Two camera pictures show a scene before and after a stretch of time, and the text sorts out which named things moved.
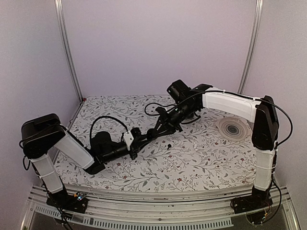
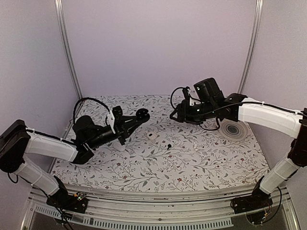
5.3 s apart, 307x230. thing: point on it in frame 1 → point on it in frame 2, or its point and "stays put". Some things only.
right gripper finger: x=159 y=126 → x=178 y=110
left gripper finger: x=144 y=146 → x=127 y=130
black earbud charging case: x=151 y=133 → x=142 y=115
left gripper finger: x=145 y=137 → x=140 y=117
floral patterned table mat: x=201 y=150 stays put
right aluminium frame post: x=252 y=47 stays put
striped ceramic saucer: x=232 y=129 stays put
